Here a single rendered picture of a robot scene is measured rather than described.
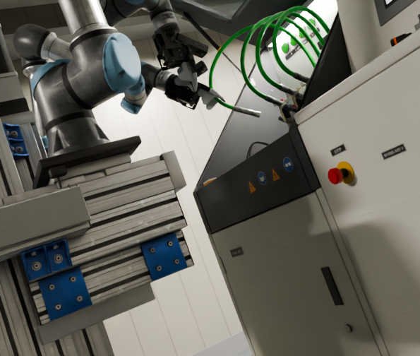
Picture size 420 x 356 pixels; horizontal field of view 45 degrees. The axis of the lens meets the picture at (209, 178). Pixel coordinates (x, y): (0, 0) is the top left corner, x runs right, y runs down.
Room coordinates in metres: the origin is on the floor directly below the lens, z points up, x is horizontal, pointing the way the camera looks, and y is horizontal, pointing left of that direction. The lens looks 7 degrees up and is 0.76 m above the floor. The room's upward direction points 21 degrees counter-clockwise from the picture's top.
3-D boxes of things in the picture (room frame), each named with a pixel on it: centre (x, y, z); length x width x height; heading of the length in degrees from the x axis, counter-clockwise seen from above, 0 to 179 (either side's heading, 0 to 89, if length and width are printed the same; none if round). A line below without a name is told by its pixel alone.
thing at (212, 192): (1.54, -0.10, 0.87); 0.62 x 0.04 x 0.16; 27
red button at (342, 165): (1.12, -0.27, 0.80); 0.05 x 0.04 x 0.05; 27
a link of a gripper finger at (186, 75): (1.50, -0.04, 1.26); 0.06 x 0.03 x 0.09; 118
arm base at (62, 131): (1.15, 0.26, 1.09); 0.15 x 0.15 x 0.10
